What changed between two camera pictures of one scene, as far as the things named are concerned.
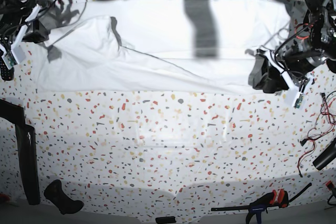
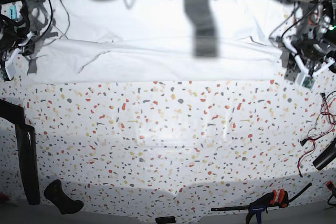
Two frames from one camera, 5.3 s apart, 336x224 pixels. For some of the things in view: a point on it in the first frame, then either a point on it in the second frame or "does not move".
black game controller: [54, 193] does not move
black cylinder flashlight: [326, 157] does not move
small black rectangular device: [166, 220] does not move
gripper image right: [275, 80] to [314, 50]
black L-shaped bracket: [13, 112] does not move
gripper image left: [35, 32] to [10, 68]
